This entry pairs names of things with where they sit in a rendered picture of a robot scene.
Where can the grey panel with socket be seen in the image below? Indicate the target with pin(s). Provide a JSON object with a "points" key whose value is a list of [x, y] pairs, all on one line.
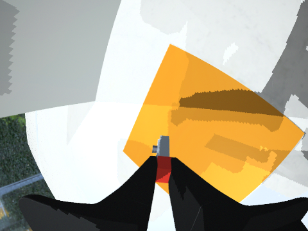
{"points": [[52, 52]]}

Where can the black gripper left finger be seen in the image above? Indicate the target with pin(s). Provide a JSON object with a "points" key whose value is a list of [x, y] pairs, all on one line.
{"points": [[126, 209]]}

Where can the orange square marker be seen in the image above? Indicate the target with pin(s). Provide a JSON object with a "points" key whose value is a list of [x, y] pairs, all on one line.
{"points": [[218, 127]]}

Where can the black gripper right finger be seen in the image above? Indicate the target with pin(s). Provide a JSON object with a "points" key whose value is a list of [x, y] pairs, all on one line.
{"points": [[199, 206]]}

